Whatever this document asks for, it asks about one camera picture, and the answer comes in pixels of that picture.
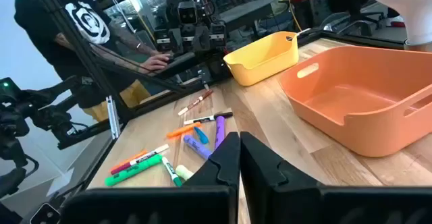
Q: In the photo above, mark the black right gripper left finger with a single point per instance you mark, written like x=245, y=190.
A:
x=216, y=183

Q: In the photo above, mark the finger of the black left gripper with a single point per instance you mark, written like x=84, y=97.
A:
x=176, y=41
x=202, y=38

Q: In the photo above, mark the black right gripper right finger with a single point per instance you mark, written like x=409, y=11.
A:
x=270, y=197

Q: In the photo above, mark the pale yellow Sharpie highlighter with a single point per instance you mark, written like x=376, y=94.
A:
x=184, y=172

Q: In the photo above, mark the plain purple highlighter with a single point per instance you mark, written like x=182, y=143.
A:
x=220, y=133

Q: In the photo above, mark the orange highlighter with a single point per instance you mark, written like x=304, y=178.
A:
x=184, y=130

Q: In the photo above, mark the green highlighter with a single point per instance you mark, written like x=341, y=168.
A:
x=133, y=170

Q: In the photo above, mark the small blue highlighter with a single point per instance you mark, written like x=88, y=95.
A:
x=202, y=135

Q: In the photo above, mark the yellow plastic bin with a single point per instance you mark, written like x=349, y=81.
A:
x=260, y=62

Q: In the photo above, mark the orange plastic bin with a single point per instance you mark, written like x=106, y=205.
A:
x=354, y=116

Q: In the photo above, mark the person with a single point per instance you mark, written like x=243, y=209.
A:
x=40, y=25

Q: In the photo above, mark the black device with green light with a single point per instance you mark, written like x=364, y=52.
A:
x=20, y=109

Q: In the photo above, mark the white mushroom table lamp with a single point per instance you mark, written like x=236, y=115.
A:
x=411, y=8

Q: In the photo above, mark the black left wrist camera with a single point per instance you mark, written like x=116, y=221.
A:
x=187, y=13

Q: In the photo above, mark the aluminium bracket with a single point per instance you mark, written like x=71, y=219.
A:
x=113, y=117

